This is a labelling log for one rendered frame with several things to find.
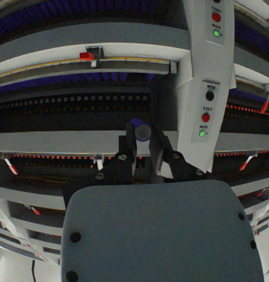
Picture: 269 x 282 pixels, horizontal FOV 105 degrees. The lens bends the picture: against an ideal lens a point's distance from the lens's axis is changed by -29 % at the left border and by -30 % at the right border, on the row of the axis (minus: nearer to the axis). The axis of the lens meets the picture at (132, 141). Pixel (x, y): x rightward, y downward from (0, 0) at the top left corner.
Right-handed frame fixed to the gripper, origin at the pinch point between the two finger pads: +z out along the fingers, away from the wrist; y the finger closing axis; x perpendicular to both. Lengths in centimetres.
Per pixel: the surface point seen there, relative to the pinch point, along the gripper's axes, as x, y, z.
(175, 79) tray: 2.4, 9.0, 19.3
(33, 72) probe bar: 4.8, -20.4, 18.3
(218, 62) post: 8.1, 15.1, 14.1
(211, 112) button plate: -1.5, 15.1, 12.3
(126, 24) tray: 12.2, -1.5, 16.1
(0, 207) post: -37, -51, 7
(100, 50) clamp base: 7.6, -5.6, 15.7
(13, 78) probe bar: 4.5, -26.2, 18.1
